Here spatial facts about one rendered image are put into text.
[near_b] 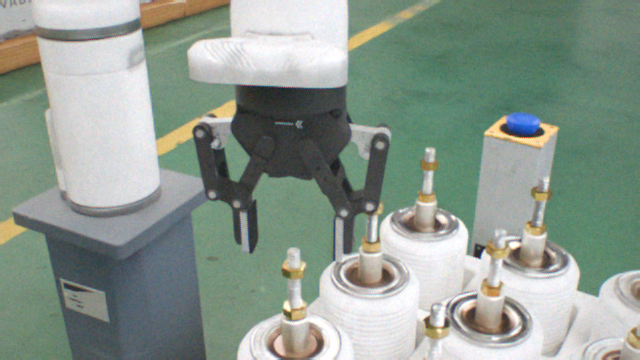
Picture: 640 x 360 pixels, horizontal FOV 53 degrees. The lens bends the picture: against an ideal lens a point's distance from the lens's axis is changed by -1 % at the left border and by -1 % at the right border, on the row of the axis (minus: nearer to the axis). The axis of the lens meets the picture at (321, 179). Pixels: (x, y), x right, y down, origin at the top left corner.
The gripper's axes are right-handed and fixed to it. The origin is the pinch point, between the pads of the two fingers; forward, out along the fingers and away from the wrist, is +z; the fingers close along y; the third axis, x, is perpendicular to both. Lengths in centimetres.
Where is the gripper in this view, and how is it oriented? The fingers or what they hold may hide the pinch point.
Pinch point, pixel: (294, 237)
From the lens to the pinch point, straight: 48.5
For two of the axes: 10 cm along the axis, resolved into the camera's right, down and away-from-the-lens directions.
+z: 0.0, 9.0, 4.4
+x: -1.6, 4.4, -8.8
